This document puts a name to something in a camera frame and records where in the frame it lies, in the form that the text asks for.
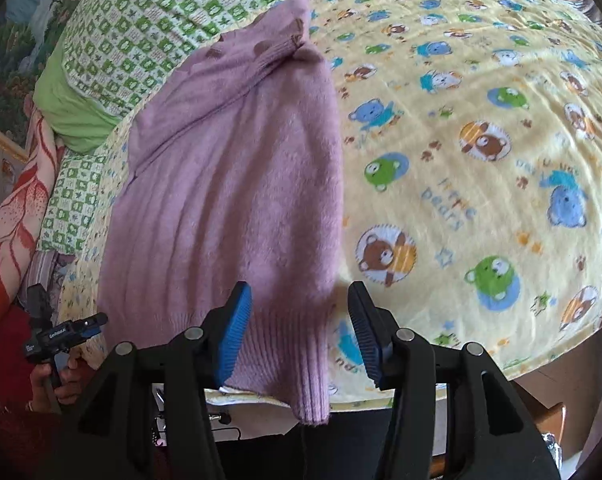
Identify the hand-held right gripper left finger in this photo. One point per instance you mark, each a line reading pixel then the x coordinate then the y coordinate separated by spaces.
pixel 235 331

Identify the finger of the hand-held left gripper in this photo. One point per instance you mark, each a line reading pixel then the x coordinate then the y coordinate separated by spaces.
pixel 94 322

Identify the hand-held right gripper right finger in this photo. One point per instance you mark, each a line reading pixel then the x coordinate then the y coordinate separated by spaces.
pixel 365 336

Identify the pink knitted sweater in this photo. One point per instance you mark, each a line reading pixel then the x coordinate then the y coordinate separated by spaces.
pixel 231 200

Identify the person's left forearm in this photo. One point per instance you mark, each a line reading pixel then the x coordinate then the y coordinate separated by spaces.
pixel 16 440

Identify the person's left hand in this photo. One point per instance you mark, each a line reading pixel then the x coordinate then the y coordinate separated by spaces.
pixel 69 379

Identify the red floral blanket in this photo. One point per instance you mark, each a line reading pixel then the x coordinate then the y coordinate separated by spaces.
pixel 22 210

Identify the yellow bear-print blanket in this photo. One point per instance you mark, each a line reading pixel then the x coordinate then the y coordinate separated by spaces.
pixel 461 150

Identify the plain green pillow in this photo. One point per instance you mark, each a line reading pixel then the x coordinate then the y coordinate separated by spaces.
pixel 70 110

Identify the landscape wall poster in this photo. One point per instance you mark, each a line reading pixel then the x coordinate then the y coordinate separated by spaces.
pixel 16 35

